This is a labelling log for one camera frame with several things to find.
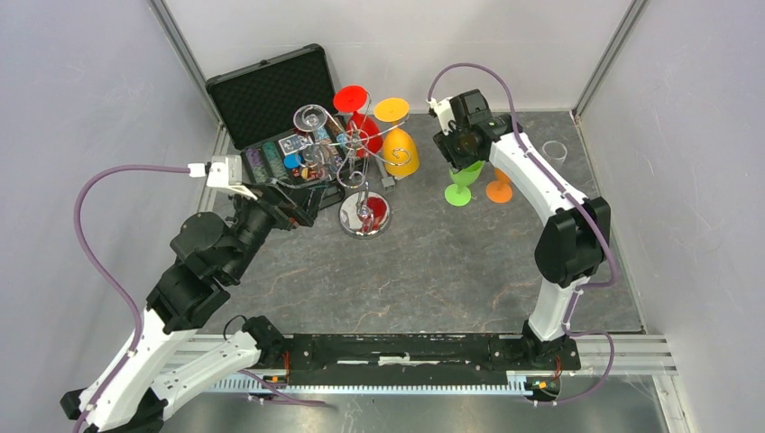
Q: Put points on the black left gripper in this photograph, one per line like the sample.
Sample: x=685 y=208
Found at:
x=303 y=207

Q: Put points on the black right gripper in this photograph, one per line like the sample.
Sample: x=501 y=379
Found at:
x=445 y=143

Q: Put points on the green plastic wine glass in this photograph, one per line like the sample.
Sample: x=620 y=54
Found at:
x=458 y=193

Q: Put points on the orange plastic wine glass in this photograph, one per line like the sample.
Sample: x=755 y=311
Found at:
x=499 y=190

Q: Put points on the clear wine glass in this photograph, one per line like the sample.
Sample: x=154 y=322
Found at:
x=310 y=118
x=555 y=153

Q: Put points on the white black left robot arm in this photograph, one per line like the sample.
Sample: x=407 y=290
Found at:
x=137 y=392

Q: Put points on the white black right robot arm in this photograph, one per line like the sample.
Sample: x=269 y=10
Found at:
x=576 y=228

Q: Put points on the yellow plastic wine glass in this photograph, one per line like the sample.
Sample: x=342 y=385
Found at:
x=400 y=154

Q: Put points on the red plastic wine glass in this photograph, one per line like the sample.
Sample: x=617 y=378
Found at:
x=353 y=100

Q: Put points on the grey white blue brick toy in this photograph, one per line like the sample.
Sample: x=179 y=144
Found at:
x=388 y=182

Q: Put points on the black poker chip case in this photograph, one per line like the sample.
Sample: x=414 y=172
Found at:
x=257 y=105

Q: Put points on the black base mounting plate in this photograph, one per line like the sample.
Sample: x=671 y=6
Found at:
x=415 y=359

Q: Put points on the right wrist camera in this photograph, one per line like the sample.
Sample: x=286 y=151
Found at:
x=443 y=111

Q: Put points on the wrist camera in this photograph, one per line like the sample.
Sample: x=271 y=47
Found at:
x=443 y=111
x=223 y=172

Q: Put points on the chrome wire glass rack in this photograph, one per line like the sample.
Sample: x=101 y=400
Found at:
x=363 y=214

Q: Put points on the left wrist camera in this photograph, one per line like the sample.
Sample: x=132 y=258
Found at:
x=223 y=172

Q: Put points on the slotted cable duct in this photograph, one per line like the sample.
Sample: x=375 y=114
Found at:
x=511 y=385

